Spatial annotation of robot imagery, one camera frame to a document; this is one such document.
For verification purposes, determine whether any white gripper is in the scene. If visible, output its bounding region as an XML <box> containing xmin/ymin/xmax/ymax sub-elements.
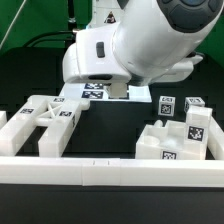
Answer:
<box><xmin>61</xmin><ymin>24</ymin><xmax>204</xmax><ymax>85</ymax></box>

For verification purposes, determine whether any white chair seat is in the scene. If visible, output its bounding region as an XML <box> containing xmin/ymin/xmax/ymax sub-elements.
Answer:
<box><xmin>135</xmin><ymin>120</ymin><xmax>208</xmax><ymax>160</ymax></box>

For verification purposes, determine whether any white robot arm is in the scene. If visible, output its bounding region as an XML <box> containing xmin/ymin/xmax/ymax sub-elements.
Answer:
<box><xmin>63</xmin><ymin>0</ymin><xmax>224</xmax><ymax>86</ymax></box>

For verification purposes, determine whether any white tagged cube left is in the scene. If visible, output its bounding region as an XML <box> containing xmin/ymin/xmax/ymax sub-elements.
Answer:
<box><xmin>158</xmin><ymin>96</ymin><xmax>176</xmax><ymax>116</ymax></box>

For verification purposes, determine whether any white tagged cube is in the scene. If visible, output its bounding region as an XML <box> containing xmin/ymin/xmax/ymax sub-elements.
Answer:
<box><xmin>184</xmin><ymin>97</ymin><xmax>205</xmax><ymax>112</ymax></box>
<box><xmin>158</xmin><ymin>96</ymin><xmax>176</xmax><ymax>116</ymax></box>

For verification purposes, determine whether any thin grey rod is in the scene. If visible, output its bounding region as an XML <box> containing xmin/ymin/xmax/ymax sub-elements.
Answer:
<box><xmin>0</xmin><ymin>0</ymin><xmax>27</xmax><ymax>51</ymax></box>

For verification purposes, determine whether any white left block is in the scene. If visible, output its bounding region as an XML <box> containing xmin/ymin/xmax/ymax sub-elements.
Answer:
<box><xmin>0</xmin><ymin>111</ymin><xmax>7</xmax><ymax>129</ymax></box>

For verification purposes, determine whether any white tagged cube right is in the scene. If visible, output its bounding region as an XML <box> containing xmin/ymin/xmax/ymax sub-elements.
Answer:
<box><xmin>184</xmin><ymin>97</ymin><xmax>205</xmax><ymax>112</ymax></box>

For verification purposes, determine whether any black cable with connector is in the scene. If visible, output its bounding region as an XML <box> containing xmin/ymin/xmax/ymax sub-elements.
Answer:
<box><xmin>22</xmin><ymin>27</ymin><xmax>81</xmax><ymax>48</ymax></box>

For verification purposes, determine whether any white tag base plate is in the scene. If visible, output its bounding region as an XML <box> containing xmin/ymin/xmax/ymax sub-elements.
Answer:
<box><xmin>60</xmin><ymin>83</ymin><xmax>152</xmax><ymax>103</ymax></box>

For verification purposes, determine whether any white chair back frame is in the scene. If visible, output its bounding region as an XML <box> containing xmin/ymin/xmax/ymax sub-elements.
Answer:
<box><xmin>0</xmin><ymin>95</ymin><xmax>90</xmax><ymax>158</ymax></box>

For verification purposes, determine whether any white front rail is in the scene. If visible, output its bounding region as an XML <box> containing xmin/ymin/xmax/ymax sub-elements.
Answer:
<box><xmin>0</xmin><ymin>156</ymin><xmax>224</xmax><ymax>187</ymax></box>

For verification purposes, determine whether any white rail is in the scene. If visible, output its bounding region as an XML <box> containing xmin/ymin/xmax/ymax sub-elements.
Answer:
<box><xmin>208</xmin><ymin>118</ymin><xmax>224</xmax><ymax>160</ymax></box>
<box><xmin>0</xmin><ymin>156</ymin><xmax>224</xmax><ymax>187</ymax></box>

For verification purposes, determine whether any white right rail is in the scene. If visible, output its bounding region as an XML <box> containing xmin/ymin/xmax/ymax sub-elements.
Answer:
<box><xmin>208</xmin><ymin>118</ymin><xmax>224</xmax><ymax>160</ymax></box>

